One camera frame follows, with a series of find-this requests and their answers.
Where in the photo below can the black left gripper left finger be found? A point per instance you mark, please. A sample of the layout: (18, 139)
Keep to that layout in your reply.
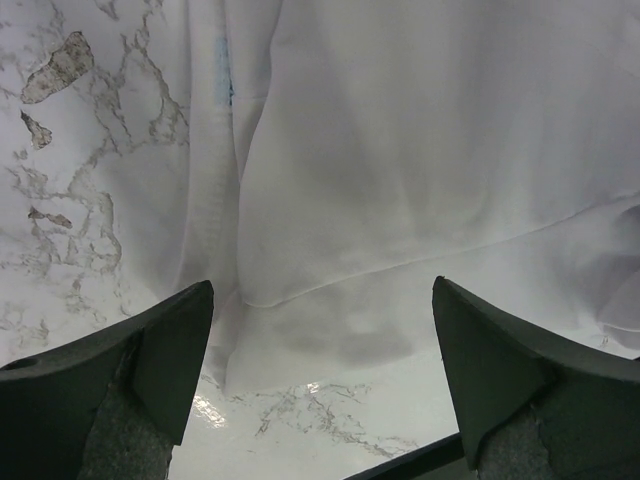
(111, 405)

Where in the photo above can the white t shirt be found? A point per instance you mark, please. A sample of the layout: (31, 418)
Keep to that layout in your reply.
(345, 154)

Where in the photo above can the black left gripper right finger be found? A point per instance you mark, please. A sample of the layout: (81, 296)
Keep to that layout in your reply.
(531, 404)

